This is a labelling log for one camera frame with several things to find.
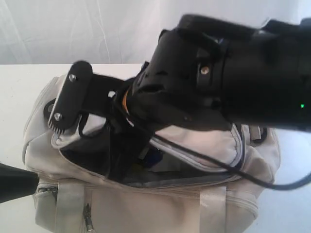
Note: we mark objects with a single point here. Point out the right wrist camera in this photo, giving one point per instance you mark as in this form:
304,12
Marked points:
82,91

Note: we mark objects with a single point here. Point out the white backdrop curtain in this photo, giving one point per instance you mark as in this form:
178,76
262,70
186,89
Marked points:
116,31

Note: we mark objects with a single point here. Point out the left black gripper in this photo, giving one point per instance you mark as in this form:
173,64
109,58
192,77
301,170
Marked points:
16,183

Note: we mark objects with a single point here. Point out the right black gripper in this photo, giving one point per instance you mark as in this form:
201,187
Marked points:
133,124

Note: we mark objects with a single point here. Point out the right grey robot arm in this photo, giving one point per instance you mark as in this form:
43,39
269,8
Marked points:
208,74

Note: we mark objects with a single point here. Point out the colourful key tag bunch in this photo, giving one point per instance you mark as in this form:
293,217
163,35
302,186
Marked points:
152,158

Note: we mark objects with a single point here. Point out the beige fabric duffel bag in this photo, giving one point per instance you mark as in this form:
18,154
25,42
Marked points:
181,194

